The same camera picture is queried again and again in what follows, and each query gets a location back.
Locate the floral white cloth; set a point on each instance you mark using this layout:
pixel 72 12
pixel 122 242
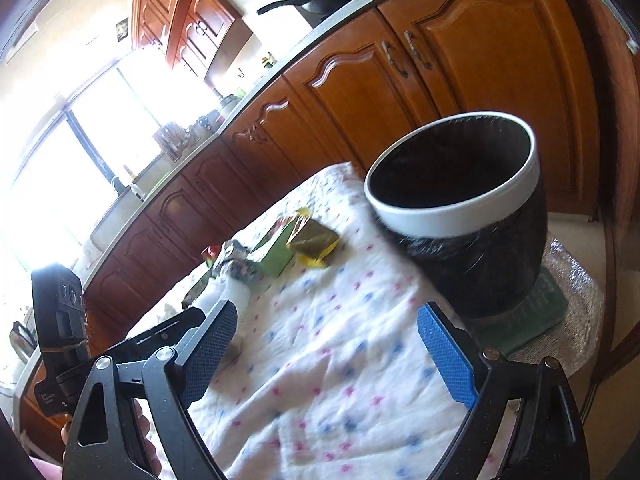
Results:
pixel 325 360

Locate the white bin with black liner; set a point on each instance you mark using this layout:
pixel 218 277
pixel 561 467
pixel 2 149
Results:
pixel 450 220

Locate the crumpled patterned wrapper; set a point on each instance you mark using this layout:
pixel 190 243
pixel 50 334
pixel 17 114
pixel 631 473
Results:
pixel 240 262

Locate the metal kettle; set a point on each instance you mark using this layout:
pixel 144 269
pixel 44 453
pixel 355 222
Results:
pixel 22 342

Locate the olive yellow snack packet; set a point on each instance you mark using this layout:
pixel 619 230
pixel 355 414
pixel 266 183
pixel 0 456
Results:
pixel 312 237

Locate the person's left hand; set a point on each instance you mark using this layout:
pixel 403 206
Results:
pixel 149 452

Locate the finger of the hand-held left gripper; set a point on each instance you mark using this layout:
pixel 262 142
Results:
pixel 165 327

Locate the bright kitchen window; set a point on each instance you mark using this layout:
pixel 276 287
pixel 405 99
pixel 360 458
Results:
pixel 75 160

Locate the white plastic bottle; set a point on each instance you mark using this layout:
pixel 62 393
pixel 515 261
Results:
pixel 232 292

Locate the green mat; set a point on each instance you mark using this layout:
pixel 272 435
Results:
pixel 540 310

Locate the wooden wall cabinet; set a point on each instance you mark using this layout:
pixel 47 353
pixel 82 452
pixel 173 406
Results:
pixel 200 15

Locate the green milk carton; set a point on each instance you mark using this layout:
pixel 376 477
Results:
pixel 275 260

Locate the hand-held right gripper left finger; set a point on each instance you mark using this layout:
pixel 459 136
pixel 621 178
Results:
pixel 210 350

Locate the red snack packet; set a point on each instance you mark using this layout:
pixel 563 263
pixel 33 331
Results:
pixel 212 255

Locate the small wall picture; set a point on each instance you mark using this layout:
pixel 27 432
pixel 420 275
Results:
pixel 122 29

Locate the range hood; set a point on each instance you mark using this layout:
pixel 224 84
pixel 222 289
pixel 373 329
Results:
pixel 225 50

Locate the small metal pot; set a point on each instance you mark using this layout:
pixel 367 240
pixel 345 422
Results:
pixel 229 105

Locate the wooden base cabinet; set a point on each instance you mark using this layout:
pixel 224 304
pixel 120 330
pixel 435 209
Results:
pixel 475 60

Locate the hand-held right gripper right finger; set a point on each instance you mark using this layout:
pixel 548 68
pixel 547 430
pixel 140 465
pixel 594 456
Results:
pixel 445 355

